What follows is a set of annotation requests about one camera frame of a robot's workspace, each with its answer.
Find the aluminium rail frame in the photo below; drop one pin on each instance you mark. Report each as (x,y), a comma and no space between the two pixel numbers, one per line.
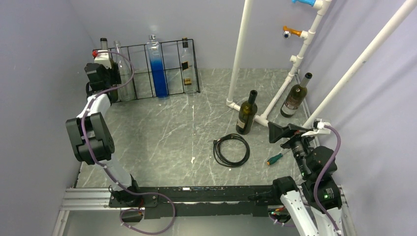
(84,198)

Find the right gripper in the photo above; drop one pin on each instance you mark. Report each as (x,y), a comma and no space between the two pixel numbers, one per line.
(276,131)

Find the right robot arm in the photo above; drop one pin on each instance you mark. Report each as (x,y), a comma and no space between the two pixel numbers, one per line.
(315,207)

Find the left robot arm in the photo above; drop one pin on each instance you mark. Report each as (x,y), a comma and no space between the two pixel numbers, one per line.
(90,138)

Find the blue plastic peg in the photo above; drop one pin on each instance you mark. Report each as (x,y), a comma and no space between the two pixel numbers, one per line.
(308,2)

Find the dark green wine bottle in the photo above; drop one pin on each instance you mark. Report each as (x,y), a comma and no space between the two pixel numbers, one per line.
(247,114)

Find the clear round glass bottle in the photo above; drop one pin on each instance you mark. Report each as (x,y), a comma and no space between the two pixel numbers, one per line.
(126,93)

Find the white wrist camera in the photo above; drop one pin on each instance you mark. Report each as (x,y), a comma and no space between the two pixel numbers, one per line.
(319,128)
(102,57)

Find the clear square liquor bottle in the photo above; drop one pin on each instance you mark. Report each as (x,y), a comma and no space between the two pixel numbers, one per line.
(187,67)

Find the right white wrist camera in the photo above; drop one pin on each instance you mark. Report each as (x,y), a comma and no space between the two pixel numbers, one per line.
(319,128)

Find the black wire wine rack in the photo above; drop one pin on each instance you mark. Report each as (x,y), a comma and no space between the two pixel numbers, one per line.
(141,76)

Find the brown-green wine bottle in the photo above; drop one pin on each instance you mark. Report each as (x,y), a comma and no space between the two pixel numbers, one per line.
(295,97)

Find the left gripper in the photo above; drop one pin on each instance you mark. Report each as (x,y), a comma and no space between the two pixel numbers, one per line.
(116,78)

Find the orange plastic peg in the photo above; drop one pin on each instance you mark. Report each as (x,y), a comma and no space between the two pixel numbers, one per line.
(288,32)

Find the white PVC pipe frame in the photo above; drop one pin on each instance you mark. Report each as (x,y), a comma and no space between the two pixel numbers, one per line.
(322,7)

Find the blue rectangular glass bottle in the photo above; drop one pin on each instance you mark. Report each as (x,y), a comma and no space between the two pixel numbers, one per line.
(157,67)

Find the olive green wine bottle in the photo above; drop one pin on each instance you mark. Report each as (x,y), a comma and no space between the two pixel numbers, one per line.
(113,76)

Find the green handled screwdriver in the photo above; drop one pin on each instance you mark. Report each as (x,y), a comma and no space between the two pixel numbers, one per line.
(274,159)

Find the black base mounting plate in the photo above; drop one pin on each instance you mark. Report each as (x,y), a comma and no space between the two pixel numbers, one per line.
(158,202)

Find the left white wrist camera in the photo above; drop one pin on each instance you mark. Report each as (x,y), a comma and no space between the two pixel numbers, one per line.
(102,57)

